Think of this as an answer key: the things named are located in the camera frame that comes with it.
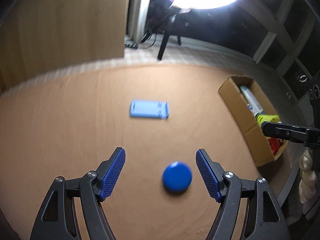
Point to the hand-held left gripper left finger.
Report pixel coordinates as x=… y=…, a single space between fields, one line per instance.
x=113 y=175

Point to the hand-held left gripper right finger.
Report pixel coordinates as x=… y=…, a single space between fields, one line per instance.
x=207 y=175

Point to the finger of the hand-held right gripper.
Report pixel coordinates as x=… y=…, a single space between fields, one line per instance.
x=282 y=131

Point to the red pillow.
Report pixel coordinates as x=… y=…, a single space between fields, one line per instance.
x=274 y=145

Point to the yellow plastic shuttlecock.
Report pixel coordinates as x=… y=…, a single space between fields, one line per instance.
x=268 y=118

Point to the blue round lid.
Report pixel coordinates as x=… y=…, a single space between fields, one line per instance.
x=177 y=177

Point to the cardboard box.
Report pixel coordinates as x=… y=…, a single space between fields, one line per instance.
x=240 y=120

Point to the white bottle with blue cap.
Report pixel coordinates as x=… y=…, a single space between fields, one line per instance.
x=250 y=100

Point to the blue phone stand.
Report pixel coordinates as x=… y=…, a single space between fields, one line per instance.
x=147 y=108

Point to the person's right hand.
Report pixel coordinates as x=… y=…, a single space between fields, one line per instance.
x=306 y=180

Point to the brown blanket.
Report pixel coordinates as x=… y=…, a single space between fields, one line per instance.
x=75 y=130

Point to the black power strip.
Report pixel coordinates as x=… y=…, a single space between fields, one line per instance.
x=131 y=45

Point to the black tripod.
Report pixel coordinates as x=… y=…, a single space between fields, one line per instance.
x=163 y=42

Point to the large light wooden board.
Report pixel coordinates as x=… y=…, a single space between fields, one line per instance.
x=62 y=30

